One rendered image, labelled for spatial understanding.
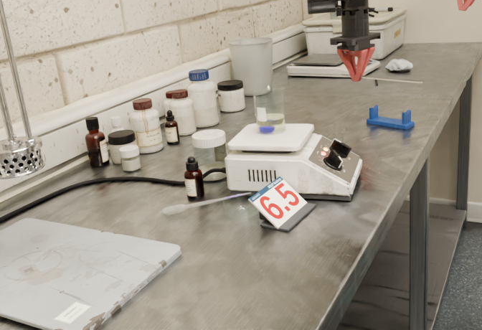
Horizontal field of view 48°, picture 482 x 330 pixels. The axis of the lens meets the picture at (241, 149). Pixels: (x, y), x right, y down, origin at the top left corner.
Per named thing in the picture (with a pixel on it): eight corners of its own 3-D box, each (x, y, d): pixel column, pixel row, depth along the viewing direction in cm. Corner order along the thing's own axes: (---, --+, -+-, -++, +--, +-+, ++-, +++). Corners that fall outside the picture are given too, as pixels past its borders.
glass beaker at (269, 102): (286, 137, 88) (282, 88, 86) (253, 138, 89) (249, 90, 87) (289, 126, 94) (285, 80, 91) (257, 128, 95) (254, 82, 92)
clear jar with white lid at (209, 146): (206, 185, 94) (200, 141, 92) (191, 176, 99) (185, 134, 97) (236, 176, 97) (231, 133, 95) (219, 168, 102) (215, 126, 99)
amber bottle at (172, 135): (171, 140, 122) (166, 108, 119) (182, 140, 121) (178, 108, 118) (164, 144, 119) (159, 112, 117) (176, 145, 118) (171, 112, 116)
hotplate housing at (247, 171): (362, 171, 94) (361, 127, 91) (352, 204, 82) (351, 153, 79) (240, 168, 101) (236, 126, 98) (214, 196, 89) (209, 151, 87)
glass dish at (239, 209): (265, 217, 80) (264, 203, 80) (229, 225, 79) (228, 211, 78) (253, 203, 85) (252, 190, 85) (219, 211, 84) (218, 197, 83)
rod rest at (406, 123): (414, 125, 115) (414, 109, 114) (406, 130, 113) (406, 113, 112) (374, 120, 122) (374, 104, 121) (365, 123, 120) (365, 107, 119)
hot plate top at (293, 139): (315, 128, 93) (315, 123, 93) (299, 151, 82) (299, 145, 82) (248, 128, 97) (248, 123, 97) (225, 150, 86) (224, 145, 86)
